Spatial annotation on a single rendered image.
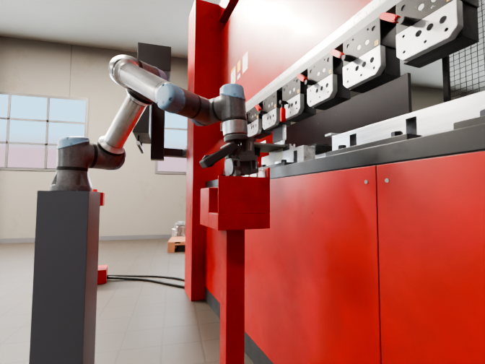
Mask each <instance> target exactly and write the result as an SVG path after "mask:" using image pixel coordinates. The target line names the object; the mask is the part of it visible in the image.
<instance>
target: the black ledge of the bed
mask: <svg viewBox="0 0 485 364"><path fill-rule="evenodd" d="M481 150H485V123H483V124H479V125H475V126H469V127H465V128H461V129H455V130H451V131H444V132H441V133H437V134H430V135H426V136H421V137H417V138H413V139H407V140H403V141H399V142H393V143H389V144H382V145H379V146H375V147H368V148H365V149H358V150H354V151H351V152H345V153H341V154H337V155H331V156H327V157H321V158H317V159H313V160H307V161H303V162H296V163H292V164H289V165H283V166H279V167H275V168H270V179H272V178H283V177H288V176H298V175H304V174H310V173H319V172H326V171H331V170H341V169H347V168H357V167H363V166H368V165H379V164H384V163H394V162H400V161H406V160H416V159H422V158H428V157H437V156H443V155H454V154H459V153H464V152H475V151H481ZM213 186H218V179H217V180H213V181H207V182H206V188H208V187H213Z"/></svg>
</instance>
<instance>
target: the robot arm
mask: <svg viewBox="0 0 485 364"><path fill-rule="evenodd" d="M108 72H109V75H110V77H111V79H112V80H113V81H114V82H115V83H117V84H118V85H120V86H122V87H125V88H126V92H127V93H128V94H127V96H126V98H125V100H124V101H123V103H122V105H121V107H120V109H119V111H118V113H117V114H116V116H115V118H114V120H113V122H112V124H111V125H110V128H109V129H108V132H107V133H106V135H105V136H102V137H100V138H99V140H98V142H97V143H94V142H90V140H89V138H88V137H84V136H67V137H62V138H60V139H59V140H58V145H57V148H56V149H57V158H56V174H55V176H54V178H53V181H52V183H51V188H50V191H92V184H91V181H90V179H89V175H88V169H89V168H94V169H103V170H117V169H119V168H121V167H122V166H123V164H124V162H125V157H126V151H125V147H124V144H125V143H126V141H127V139H128V137H129V136H130V134H131V132H132V131H133V129H134V127H135V125H136V124H137V122H138V120H139V119H140V117H141V115H142V113H143V112H144V110H145V108H146V107H147V106H148V105H152V104H153V102H155V103H157V104H158V107H159V108H161V109H162V110H164V111H166V112H168V113H174V114H177V115H179V116H183V117H186V118H190V119H191V120H192V122H193V123H195V125H197V126H209V125H211V124H215V123H218V122H220V121H222V127H223V136H224V142H226V143H230V144H228V145H226V146H224V147H223V148H221V149H219V150H217V151H216V152H214V153H213V154H211V155H206V156H204V158H203V159H202V160H201V161H200V162H199V163H200V165H201V167H202V168H211V167H213V166H214V164H215V163H216V162H218V161H219V160H221V159H222V158H224V157H225V159H226V160H225V163H224V170H225V176H245V175H251V174H255V173H258V156H257V155H255V150H254V141H253V136H247V135H248V123H247V116H246V105H245V101H246V99H245V92H244V88H243V86H241V85H239V84H225V85H223V86H222V87H221V88H220V96H218V97H215V98H212V99H206V98H204V97H201V96H200V95H197V94H195V93H192V92H189V91H187V90H184V89H183V88H181V87H179V86H177V85H175V84H173V83H171V82H168V80H167V76H166V74H165V73H164V72H163V71H162V70H160V69H158V68H157V67H155V66H151V65H149V64H147V63H144V62H143V61H140V60H138V59H136V58H134V57H132V56H126V55H119V56H116V57H114V58H113V59H112V60H111V61H110V63H109V66H108ZM255 165H256V166H257V169H256V166H255Z"/></svg>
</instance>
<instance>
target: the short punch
mask: <svg viewBox="0 0 485 364"><path fill-rule="evenodd" d="M286 139H287V136H286V125H284V124H282V125H281V126H278V127H276V128H274V129H273V144H284V140H286Z"/></svg>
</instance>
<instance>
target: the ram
mask: <svg viewBox="0 0 485 364"><path fill-rule="evenodd" d="M371 1H373V0H239V1H238V3H237V6H236V7H235V9H234V11H233V13H232V14H231V16H230V18H229V19H228V21H227V23H226V25H225V26H224V28H223V30H222V32H221V87H222V86H223V85H227V84H231V71H232V70H233V68H234V67H235V84H239V85H241V86H243V88H244V92H245V99H246V101H245V102H248V101H249V99H251V98H252V97H253V96H255V95H256V94H257V93H259V92H260V91H261V90H262V89H263V88H264V87H266V86H267V85H269V84H270V83H271V82H272V81H274V80H275V79H276V78H277V77H278V76H279V75H281V74H282V73H283V72H285V71H286V70H287V69H288V68H289V67H291V66H292V65H293V64H295V63H296V62H297V61H299V60H300V59H301V58H302V57H303V56H304V55H306V54H307V53H308V52H310V51H311V50H312V49H314V47H316V46H317V45H318V44H319V43H321V42H322V41H323V40H325V39H326V38H327V37H328V36H329V35H330V34H332V33H333V32H334V31H336V30H337V29H338V28H340V26H342V25H343V24H344V23H345V22H347V21H348V20H350V19H351V18H352V17H353V16H354V15H355V14H356V13H358V12H359V11H360V10H362V9H363V8H364V7H366V6H367V5H368V4H369V3H370V2H371ZM400 1H401V0H387V1H385V2H384V3H383V4H381V5H380V6H379V7H378V8H376V9H375V10H374V11H372V12H371V13H369V14H368V15H367V16H366V17H365V18H363V19H362V20H360V21H359V22H358V23H356V24H355V25H354V26H353V27H351V28H350V29H349V30H347V31H346V32H345V33H344V34H342V35H341V36H339V37H338V38H337V39H335V40H334V41H333V42H332V43H330V44H329V45H327V46H326V47H325V48H324V49H323V50H321V51H320V52H318V53H317V54H316V55H314V56H313V57H312V58H311V59H309V60H308V61H306V62H305V63H304V64H303V65H301V66H300V67H299V68H298V69H296V70H295V71H293V72H292V73H291V74H290V75H288V76H287V77H285V78H284V79H283V80H282V81H280V82H279V83H278V84H276V85H275V86H274V87H272V88H271V89H270V90H269V91H268V92H266V93H265V94H263V95H262V96H260V97H259V98H258V99H257V100H255V101H254V102H253V103H251V104H250V105H249V106H248V107H247V108H246V113H247V114H248V111H249V110H250V109H251V108H253V107H254V106H255V105H257V104H259V103H261V104H263V100H264V99H266V98H267V97H268V96H269V95H271V94H272V93H274V92H275V91H277V90H278V91H282V86H284V85H285V84H286V83H287V82H289V81H290V80H292V79H293V78H295V77H296V76H297V74H306V75H307V68H308V67H310V66H311V65H313V64H314V63H315V62H316V61H318V60H320V59H321V58H322V57H324V56H325V55H326V54H328V53H329V52H330V50H331V49H335V50H337V51H340V52H342V53H343V52H344V49H343V42H344V41H346V40H347V39H349V38H350V37H351V36H353V35H354V34H356V33H357V32H359V31H360V30H361V29H362V28H364V27H365V26H367V25H368V24H369V23H371V22H372V21H373V20H375V19H377V18H378V17H379V16H380V14H381V13H382V12H387V13H391V14H396V4H397V3H398V2H400ZM246 52H248V69H247V70H246V71H245V72H244V73H243V56H244V55H245V54H246ZM239 60H240V70H239V72H238V73H237V63H238V62H239ZM239 73H240V78H239V79H237V75H238V74H239Z"/></svg>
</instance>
